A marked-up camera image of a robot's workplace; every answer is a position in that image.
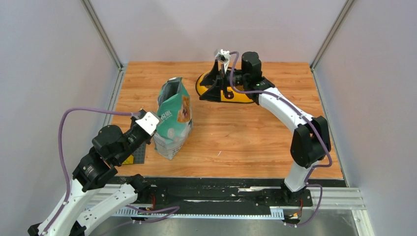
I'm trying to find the aluminium frame post left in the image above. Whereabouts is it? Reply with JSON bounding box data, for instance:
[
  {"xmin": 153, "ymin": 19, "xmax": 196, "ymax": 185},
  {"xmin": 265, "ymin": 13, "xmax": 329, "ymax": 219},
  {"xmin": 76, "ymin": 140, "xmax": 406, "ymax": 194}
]
[{"xmin": 80, "ymin": 0, "xmax": 124, "ymax": 71}]

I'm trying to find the dark grey building plate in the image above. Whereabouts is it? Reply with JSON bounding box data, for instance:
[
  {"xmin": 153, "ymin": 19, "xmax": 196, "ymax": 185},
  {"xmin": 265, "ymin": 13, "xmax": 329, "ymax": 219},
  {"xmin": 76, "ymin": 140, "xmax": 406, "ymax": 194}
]
[{"xmin": 132, "ymin": 143, "xmax": 147, "ymax": 164}]

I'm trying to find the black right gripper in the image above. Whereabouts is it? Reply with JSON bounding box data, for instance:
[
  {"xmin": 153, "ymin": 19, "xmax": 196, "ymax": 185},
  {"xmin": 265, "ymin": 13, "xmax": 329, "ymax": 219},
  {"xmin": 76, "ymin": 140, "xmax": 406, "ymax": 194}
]
[{"xmin": 199, "ymin": 60, "xmax": 248, "ymax": 102}]

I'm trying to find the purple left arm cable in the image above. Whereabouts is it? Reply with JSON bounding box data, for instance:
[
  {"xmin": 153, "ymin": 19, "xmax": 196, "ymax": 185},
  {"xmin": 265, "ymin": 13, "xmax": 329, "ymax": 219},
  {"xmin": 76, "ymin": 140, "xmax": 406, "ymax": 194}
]
[{"xmin": 42, "ymin": 107, "xmax": 180, "ymax": 234}]

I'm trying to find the aluminium frame post right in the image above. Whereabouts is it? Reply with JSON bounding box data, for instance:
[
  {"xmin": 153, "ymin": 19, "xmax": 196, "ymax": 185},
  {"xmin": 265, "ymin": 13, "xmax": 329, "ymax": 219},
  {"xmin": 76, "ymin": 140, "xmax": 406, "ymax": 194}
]
[{"xmin": 310, "ymin": 0, "xmax": 356, "ymax": 72}]

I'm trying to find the yellow double pet bowl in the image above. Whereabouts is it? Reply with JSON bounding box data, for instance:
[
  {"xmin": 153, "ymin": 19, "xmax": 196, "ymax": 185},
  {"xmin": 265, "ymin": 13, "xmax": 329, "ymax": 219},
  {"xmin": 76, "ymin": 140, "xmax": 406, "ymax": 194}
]
[{"xmin": 195, "ymin": 67, "xmax": 253, "ymax": 104}]

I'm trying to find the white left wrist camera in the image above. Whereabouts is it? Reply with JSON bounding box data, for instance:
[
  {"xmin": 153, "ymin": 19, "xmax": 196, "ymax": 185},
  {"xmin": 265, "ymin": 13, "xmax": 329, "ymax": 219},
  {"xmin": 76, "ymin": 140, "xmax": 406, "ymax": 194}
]
[{"xmin": 135, "ymin": 112, "xmax": 161, "ymax": 136}]

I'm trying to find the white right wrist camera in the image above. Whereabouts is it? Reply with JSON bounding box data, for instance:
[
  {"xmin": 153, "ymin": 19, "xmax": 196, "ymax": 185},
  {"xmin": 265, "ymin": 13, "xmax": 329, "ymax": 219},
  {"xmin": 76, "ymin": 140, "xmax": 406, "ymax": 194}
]
[{"xmin": 214, "ymin": 49, "xmax": 231, "ymax": 74}]

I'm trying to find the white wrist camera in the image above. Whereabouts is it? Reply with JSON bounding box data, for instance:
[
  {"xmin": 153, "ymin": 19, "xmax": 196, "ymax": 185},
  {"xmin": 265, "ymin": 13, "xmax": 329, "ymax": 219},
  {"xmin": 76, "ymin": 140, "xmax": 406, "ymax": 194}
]
[
  {"xmin": 214, "ymin": 49, "xmax": 231, "ymax": 74},
  {"xmin": 135, "ymin": 112, "xmax": 161, "ymax": 136}
]

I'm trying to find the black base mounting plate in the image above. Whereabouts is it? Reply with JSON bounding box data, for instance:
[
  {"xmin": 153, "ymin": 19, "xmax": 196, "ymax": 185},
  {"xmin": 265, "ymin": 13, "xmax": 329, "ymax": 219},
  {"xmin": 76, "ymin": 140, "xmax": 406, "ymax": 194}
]
[{"xmin": 135, "ymin": 177, "xmax": 313, "ymax": 215}]

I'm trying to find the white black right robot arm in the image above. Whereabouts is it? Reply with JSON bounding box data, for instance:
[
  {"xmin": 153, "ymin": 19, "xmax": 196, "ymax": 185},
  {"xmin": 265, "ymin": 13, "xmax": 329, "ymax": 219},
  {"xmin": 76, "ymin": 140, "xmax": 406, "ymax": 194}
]
[{"xmin": 195, "ymin": 50, "xmax": 332, "ymax": 206}]

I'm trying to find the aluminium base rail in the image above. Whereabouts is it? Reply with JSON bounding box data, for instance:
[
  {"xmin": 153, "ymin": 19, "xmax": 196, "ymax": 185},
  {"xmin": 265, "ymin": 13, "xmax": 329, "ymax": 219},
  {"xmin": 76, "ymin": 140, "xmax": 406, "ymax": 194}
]
[{"xmin": 59, "ymin": 183, "xmax": 372, "ymax": 236}]

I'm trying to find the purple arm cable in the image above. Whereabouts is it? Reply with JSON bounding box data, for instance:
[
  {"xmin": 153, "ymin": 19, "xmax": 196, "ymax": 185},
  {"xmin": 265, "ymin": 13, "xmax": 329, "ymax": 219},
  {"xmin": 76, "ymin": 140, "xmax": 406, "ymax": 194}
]
[
  {"xmin": 229, "ymin": 51, "xmax": 333, "ymax": 228},
  {"xmin": 42, "ymin": 107, "xmax": 180, "ymax": 234}
]

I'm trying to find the aluminium frame post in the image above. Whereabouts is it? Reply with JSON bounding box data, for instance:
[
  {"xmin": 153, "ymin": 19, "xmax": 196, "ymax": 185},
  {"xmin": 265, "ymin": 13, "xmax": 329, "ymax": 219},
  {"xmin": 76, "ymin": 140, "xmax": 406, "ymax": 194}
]
[
  {"xmin": 310, "ymin": 0, "xmax": 356, "ymax": 72},
  {"xmin": 80, "ymin": 0, "xmax": 124, "ymax": 71}
]

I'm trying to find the yellow building brick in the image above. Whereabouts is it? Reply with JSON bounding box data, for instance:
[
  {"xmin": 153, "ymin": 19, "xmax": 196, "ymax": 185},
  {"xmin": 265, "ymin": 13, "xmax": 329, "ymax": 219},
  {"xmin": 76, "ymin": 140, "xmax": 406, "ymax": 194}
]
[{"xmin": 122, "ymin": 155, "xmax": 134, "ymax": 165}]

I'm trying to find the green pet food bag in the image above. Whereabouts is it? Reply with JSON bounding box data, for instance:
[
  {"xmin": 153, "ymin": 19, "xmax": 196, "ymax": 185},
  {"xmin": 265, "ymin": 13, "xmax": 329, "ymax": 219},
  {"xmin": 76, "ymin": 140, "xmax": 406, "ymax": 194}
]
[{"xmin": 153, "ymin": 77, "xmax": 193, "ymax": 160}]

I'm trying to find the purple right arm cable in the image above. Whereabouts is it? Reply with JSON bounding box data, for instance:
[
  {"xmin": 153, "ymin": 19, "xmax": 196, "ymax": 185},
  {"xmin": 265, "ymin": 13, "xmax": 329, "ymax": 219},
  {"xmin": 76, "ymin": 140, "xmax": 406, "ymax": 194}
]
[{"xmin": 229, "ymin": 51, "xmax": 333, "ymax": 228}]

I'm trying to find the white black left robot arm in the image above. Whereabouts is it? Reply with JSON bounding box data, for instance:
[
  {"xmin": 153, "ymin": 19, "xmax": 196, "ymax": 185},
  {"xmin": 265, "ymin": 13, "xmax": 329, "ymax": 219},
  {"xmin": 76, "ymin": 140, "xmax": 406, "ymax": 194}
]
[{"xmin": 28, "ymin": 110, "xmax": 161, "ymax": 236}]

